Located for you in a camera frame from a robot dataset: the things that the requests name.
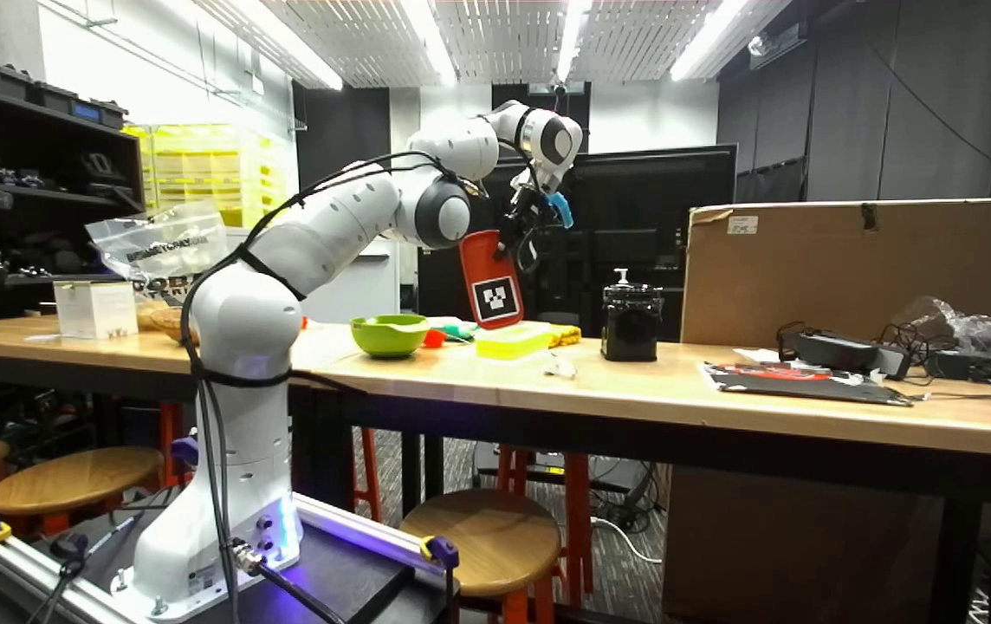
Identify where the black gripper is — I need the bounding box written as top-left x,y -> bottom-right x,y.
501,186 -> 575,275

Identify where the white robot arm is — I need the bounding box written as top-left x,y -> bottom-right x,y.
125,99 -> 581,620

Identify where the yellow clear lunch box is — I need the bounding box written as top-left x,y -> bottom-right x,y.
475,322 -> 560,361

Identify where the white box on table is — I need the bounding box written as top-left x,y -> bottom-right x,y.
52,281 -> 140,341

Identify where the large black monitor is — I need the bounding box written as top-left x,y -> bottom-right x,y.
415,142 -> 738,341

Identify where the yellow knitted cloth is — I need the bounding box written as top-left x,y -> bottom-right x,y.
546,326 -> 581,349

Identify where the green wipes packet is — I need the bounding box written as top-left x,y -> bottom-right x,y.
428,315 -> 477,344

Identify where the white plastic clip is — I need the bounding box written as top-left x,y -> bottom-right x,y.
543,361 -> 579,381

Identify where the red measuring cup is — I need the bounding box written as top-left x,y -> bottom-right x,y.
423,330 -> 447,349

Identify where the green bowl with seeds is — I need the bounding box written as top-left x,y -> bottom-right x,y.
350,312 -> 428,361

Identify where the brown cardboard panel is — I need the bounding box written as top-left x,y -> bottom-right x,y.
679,196 -> 991,346

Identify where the round wooden stool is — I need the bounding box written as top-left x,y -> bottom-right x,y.
402,489 -> 560,624

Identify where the clear plastic bag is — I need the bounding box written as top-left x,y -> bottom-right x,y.
87,201 -> 229,281

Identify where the black storage shelf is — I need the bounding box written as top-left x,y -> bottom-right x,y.
0,64 -> 143,320

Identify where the wooden stool at left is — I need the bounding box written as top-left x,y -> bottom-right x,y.
0,446 -> 159,517

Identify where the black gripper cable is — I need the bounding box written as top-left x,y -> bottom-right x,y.
176,150 -> 455,624

